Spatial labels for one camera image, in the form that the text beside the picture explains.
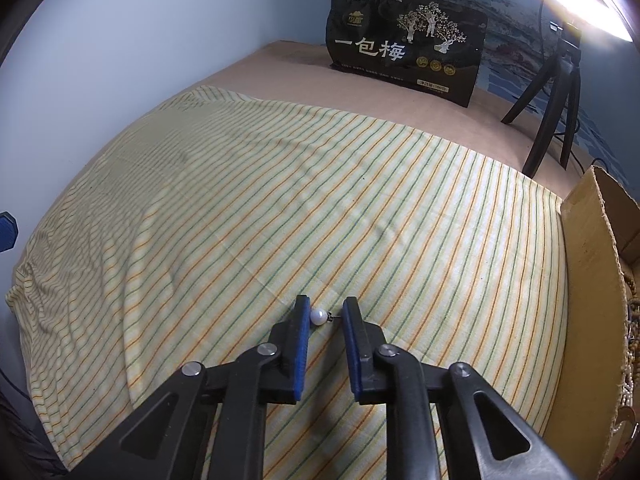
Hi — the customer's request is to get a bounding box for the white pearl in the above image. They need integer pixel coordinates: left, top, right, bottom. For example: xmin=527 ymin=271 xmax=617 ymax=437
xmin=309 ymin=308 xmax=341 ymax=326

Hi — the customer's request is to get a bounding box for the striped yellow cloth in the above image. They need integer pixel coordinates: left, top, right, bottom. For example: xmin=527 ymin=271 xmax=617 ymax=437
xmin=6 ymin=86 xmax=567 ymax=467

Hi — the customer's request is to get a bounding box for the cardboard box tray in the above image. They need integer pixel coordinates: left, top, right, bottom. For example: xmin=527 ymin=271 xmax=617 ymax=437
xmin=544 ymin=167 xmax=639 ymax=479

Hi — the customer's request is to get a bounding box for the tan bed cover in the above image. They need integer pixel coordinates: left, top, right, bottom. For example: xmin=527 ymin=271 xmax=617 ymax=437
xmin=164 ymin=39 xmax=591 ymax=201

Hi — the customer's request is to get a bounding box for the black tripod stand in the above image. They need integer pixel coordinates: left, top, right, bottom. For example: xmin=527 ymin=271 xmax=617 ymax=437
xmin=501 ymin=22 xmax=582 ymax=178

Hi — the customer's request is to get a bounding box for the black snack bag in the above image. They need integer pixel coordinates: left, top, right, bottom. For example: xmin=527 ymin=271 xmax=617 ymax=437
xmin=326 ymin=0 xmax=488 ymax=107

